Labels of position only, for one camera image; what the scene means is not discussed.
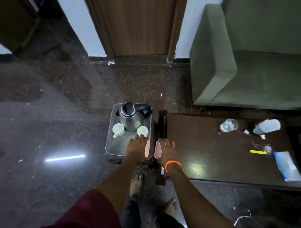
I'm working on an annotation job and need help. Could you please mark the person's left hand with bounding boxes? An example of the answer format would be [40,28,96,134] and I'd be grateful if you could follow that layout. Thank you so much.
[126,134,148,163]

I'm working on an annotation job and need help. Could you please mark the person's right hand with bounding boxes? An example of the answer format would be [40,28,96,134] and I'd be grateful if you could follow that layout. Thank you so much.
[157,138,179,168]

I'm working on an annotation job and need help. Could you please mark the person's left forearm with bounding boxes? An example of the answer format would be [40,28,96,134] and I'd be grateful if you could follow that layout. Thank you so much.
[96,158,143,218]

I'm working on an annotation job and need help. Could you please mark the person's right forearm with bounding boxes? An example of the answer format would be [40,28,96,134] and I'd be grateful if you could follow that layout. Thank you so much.
[165,163,235,228]

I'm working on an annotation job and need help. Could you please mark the orange wristband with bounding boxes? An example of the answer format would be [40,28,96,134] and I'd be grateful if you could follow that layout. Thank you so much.
[165,160,182,173]

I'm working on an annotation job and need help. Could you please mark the grey metal tray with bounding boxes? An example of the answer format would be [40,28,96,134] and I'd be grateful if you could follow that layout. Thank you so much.
[105,103,154,157]

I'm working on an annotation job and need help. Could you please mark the steel electric kettle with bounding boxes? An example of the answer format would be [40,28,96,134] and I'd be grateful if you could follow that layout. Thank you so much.
[119,102,153,131]

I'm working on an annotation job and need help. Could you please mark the dark wooden coffee table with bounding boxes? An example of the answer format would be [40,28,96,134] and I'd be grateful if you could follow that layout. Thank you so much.
[159,110,301,191]

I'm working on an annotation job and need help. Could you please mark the person's left foot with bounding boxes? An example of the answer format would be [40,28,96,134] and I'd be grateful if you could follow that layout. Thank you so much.
[129,175,143,198]

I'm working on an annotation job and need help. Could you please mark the person's foot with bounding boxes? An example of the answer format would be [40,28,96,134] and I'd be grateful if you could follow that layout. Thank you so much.
[162,198,177,217]
[129,175,143,198]

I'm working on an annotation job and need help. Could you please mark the person's right foot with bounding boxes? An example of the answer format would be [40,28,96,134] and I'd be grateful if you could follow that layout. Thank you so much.
[162,198,177,217]

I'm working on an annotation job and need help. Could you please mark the clear glass tumbler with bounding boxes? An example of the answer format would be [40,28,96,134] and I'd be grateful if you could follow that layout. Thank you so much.
[220,119,238,133]

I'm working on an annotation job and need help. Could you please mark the dark trousers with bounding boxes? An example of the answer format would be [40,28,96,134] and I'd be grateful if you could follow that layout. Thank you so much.
[120,194,185,228]

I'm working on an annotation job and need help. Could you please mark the maroon garment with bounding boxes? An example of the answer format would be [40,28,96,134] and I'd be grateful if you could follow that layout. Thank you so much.
[40,189,122,228]

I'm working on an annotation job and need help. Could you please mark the clear drinking glass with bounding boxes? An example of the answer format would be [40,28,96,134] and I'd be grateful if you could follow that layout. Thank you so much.
[251,140,273,154]

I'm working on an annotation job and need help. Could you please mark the clear plastic bottle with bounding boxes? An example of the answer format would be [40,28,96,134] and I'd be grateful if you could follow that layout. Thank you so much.
[253,119,281,140]

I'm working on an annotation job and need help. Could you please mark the green sofa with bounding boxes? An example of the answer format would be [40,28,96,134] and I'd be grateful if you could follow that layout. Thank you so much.
[189,0,301,110]

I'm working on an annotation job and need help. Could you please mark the brown wooden door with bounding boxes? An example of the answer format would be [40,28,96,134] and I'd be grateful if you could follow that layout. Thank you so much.
[85,0,188,63]

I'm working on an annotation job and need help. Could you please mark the blue and white packet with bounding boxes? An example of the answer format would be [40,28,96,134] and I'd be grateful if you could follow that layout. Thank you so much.
[272,151,301,182]

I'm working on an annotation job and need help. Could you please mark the dark wooden furniture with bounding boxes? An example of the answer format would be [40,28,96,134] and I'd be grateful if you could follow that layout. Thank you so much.
[0,0,41,55]

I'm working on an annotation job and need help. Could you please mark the white string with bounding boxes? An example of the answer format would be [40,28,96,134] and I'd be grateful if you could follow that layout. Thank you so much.
[233,210,252,226]

